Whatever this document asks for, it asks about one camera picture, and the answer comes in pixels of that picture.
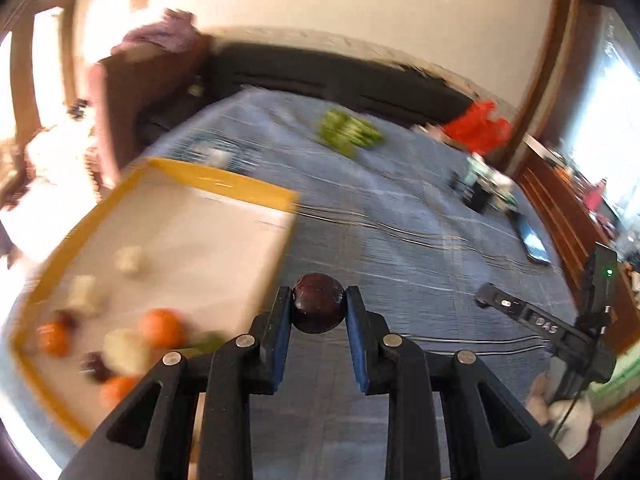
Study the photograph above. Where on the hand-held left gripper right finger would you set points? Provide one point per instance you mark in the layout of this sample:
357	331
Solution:
357	340

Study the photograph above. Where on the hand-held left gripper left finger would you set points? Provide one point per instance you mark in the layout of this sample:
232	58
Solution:
280	340

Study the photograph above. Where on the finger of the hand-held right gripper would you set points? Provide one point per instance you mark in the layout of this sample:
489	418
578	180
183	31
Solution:
495	300

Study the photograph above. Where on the dark red plum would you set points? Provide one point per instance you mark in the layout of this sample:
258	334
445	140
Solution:
319	305

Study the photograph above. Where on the orange with green leaf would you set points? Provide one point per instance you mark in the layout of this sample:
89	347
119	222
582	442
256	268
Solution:
160	327

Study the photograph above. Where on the yellow rimmed tray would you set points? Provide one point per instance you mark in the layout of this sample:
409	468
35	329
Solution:
200	240

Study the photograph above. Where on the pale cut fruit piece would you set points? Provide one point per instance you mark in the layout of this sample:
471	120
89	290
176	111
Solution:
130	260
127	352
83	294

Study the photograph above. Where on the small orange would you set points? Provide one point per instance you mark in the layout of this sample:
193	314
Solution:
52	338

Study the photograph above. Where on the person's right hand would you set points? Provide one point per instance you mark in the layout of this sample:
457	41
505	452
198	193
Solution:
572	417

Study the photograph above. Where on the black smartphone in clear case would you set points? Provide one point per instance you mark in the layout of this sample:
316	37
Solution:
532	240

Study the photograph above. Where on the blue plaid blanket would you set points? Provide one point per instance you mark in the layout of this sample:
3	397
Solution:
400	260

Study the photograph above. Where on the black box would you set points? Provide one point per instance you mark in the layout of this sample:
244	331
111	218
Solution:
477	197

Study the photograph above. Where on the brown wooden cabinet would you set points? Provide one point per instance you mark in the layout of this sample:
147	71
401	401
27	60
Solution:
555	195

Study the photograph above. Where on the pink bottle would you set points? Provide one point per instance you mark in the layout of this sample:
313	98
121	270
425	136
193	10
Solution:
595	195

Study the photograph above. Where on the red plastic bag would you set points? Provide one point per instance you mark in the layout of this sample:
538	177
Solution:
477	127

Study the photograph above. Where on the green lettuce leaves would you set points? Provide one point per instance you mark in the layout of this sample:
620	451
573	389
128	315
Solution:
347	130

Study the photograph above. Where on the black headboard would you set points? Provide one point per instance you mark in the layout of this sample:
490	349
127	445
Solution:
325	75

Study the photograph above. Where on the brown chair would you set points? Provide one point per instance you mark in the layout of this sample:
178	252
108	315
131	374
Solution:
125	110

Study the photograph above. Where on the pink cloth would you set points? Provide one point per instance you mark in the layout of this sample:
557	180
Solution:
160	35

